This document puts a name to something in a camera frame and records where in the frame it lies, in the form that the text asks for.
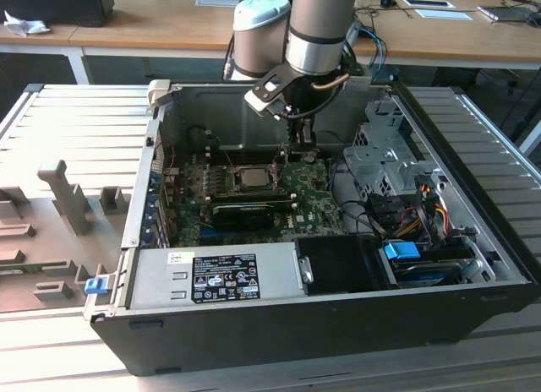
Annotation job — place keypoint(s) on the silver green CPU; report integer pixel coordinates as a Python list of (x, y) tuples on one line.
[(255, 177)]

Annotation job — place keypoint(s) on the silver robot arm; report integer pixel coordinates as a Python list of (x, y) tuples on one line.
[(315, 28)]

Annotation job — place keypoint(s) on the metal locking lever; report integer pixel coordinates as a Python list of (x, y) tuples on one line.
[(277, 172), (229, 159)]

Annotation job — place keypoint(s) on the black RAM slot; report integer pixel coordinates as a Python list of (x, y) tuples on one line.
[(253, 193), (253, 199)]

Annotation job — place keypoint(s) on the CPU socket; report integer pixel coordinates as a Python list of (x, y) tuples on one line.
[(236, 185)]

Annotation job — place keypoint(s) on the blue expansion slot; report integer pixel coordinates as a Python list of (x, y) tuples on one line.
[(209, 232)]

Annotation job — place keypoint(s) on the silver coin battery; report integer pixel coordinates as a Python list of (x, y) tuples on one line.
[(311, 158)]

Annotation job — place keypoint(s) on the green motherboard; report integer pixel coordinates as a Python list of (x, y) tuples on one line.
[(313, 197)]

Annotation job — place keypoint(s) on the silver drive cage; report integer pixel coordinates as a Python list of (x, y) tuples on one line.
[(380, 164)]

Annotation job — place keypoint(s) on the black graphics card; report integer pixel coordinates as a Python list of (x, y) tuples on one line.
[(243, 216)]

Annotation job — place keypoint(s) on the black computer mouse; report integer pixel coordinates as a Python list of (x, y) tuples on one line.
[(386, 2)]

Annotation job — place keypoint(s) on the beige case latch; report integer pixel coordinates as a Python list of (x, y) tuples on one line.
[(158, 94)]

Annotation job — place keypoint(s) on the wooden desk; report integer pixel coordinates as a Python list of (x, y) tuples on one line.
[(169, 24)]

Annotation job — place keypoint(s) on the blue disk carrier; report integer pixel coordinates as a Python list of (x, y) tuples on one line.
[(399, 250)]

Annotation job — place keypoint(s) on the silver power supply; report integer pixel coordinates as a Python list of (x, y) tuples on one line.
[(160, 278)]

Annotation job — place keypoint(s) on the black PC case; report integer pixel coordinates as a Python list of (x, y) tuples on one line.
[(296, 337)]

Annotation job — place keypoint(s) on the black box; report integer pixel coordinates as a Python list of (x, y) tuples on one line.
[(55, 5)]

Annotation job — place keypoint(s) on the grey parts rack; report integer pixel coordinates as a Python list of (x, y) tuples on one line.
[(63, 223)]

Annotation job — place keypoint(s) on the blue case latch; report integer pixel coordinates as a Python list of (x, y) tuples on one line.
[(95, 286)]

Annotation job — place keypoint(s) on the crumpled white paper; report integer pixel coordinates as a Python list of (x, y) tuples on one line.
[(25, 25)]

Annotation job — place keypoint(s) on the green RAM stick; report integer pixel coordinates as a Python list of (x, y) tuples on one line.
[(34, 268)]

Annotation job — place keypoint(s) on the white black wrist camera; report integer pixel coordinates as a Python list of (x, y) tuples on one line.
[(264, 96)]

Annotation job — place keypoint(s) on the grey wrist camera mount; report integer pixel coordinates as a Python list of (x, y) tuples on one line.
[(357, 81)]

